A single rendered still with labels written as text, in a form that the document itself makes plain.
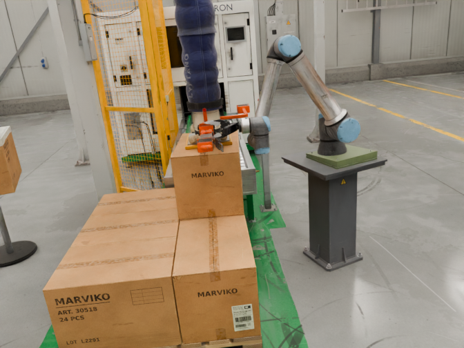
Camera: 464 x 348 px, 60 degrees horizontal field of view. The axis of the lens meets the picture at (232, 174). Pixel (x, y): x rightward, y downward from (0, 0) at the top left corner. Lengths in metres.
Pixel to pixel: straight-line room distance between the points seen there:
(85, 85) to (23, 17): 8.87
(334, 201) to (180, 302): 1.25
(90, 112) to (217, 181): 1.75
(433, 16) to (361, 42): 2.18
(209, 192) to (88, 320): 0.93
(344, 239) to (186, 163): 1.24
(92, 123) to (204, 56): 1.64
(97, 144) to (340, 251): 2.29
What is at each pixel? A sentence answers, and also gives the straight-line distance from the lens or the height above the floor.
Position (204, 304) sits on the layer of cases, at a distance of 2.03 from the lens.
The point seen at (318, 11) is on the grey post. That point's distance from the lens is 5.90.
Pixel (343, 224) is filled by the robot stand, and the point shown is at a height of 0.30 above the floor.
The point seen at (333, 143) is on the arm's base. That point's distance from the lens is 2.66.
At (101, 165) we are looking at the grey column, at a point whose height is 0.55.
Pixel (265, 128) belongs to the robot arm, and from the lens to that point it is 2.32.
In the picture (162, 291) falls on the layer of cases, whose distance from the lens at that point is 2.00.
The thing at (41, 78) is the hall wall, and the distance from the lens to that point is 12.49.
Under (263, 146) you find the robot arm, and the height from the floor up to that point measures 0.96.
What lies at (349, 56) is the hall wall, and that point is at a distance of 12.53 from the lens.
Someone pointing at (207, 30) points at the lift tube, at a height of 1.62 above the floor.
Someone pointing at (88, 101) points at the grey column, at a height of 1.14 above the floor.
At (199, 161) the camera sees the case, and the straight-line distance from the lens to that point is 2.33.
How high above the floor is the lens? 1.58
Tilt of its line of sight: 19 degrees down
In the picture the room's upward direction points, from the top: 5 degrees counter-clockwise
